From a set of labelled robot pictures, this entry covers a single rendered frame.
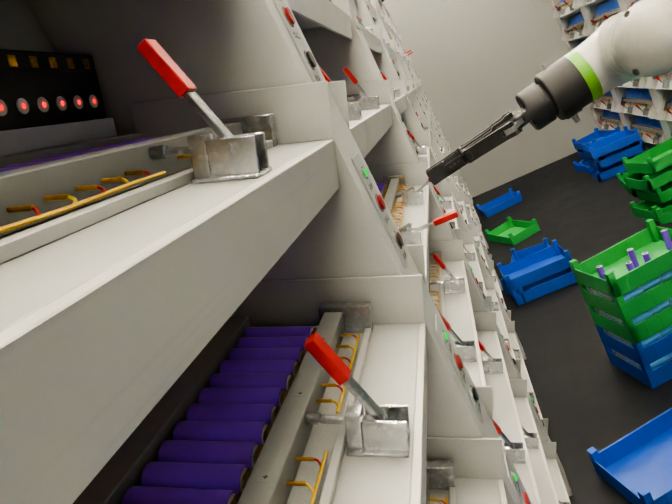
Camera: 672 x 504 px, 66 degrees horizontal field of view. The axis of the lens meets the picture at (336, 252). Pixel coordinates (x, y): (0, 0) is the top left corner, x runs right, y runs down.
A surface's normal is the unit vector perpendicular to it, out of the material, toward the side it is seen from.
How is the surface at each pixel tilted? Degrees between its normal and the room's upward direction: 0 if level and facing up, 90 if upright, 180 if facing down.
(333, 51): 90
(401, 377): 21
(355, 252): 90
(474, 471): 90
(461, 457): 90
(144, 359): 111
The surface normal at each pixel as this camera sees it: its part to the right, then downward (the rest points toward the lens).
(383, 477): -0.11, -0.95
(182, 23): -0.18, 0.32
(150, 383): 0.98, -0.05
